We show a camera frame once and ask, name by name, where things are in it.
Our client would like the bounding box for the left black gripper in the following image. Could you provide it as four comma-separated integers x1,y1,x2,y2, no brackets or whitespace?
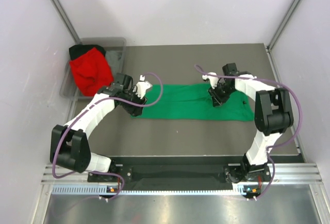
119,88,147,117

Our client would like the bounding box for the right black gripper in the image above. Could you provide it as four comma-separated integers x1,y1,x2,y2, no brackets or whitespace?
208,82,235,108

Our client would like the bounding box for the green t-shirt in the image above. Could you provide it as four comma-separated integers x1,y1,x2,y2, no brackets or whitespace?
137,83,254,122

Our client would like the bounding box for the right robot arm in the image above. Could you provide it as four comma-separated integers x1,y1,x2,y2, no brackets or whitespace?
202,63,294,183

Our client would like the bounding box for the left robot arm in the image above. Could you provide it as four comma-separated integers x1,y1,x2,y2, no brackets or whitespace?
49,73,152,181

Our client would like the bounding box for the red t-shirt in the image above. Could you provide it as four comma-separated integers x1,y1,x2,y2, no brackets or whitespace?
69,47,114,97

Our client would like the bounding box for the grey plastic bin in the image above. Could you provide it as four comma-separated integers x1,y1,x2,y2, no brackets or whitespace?
59,37,126,100

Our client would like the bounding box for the black t-shirt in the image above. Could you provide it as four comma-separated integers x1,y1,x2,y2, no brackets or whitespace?
69,44,106,61

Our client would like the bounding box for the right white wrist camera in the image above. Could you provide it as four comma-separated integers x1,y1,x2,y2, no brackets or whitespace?
202,72,219,89

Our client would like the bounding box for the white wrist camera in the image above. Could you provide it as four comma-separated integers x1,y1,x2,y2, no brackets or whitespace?
133,75,153,99
202,72,219,89

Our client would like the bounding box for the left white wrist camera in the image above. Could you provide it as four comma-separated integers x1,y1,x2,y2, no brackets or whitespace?
133,75,153,99

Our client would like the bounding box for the left aluminium frame post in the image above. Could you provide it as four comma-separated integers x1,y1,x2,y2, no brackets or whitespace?
50,0,81,44

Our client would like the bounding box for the aluminium frame post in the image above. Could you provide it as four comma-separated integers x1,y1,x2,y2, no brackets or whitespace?
266,0,302,52
50,0,81,44

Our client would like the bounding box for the slotted grey cable duct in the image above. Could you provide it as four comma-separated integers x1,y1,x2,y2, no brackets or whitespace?
52,184,260,196

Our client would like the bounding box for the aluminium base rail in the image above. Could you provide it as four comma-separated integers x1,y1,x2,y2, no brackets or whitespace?
41,163,322,184

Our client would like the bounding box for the right aluminium frame post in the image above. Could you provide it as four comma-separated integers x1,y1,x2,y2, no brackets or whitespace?
266,0,302,52

